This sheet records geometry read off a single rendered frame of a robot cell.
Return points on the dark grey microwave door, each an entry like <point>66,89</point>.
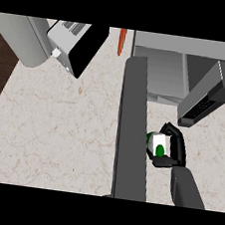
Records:
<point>132,130</point>

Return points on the orange carrot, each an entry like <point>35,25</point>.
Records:
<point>122,42</point>

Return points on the grey microwave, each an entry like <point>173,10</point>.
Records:
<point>169,75</point>

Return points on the white and black toaster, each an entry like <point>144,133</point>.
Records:
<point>76,43</point>

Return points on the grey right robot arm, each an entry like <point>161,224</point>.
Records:
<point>184,189</point>

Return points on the grey cylindrical appliance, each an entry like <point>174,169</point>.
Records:
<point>24,37</point>

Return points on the white and green milk carton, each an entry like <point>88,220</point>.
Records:
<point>156,143</point>

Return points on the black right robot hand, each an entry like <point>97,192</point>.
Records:
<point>180,150</point>

